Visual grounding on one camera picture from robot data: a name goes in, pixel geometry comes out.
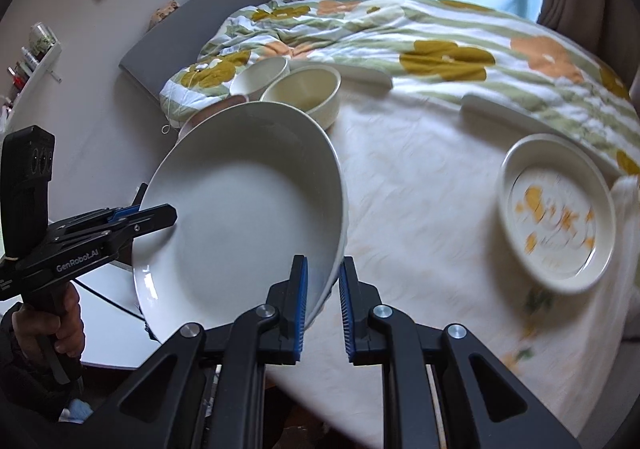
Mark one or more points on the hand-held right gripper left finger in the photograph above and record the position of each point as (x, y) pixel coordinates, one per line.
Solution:
(300, 309)

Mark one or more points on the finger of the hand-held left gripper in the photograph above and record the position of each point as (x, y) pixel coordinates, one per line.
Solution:
(155, 218)
(123, 214)

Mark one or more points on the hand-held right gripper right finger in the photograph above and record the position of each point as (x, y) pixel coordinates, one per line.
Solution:
(346, 314)

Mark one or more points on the large white plate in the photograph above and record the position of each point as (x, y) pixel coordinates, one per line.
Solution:
(240, 209)

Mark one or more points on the white bowl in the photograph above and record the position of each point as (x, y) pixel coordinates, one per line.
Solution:
(260, 74)

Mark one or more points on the person's left forearm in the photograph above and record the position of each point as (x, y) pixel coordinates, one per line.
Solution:
(25, 379)

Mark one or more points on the person's left hand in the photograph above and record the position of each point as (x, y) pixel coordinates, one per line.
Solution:
(74, 324)

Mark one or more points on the pink plate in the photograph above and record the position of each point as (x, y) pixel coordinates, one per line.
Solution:
(210, 113)

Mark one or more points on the clear jar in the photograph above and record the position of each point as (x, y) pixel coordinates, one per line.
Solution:
(42, 36)

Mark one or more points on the cream floral tablecloth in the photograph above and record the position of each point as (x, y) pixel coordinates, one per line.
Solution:
(425, 179)

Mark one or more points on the cream straight-sided bowl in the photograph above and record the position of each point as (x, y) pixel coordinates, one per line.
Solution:
(300, 89)

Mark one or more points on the light blue cloth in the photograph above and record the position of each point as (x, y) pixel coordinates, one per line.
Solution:
(77, 411)

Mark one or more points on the small patterned cushion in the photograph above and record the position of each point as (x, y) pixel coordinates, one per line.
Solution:
(165, 11)

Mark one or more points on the grey mattress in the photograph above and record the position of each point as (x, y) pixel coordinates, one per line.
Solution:
(200, 14)

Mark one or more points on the duck print plate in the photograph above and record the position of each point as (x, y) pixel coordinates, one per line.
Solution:
(555, 214)

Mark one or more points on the floral striped blanket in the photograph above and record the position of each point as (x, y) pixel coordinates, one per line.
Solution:
(450, 34)

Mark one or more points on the white wall shelf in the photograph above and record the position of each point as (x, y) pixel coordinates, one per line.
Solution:
(42, 66)

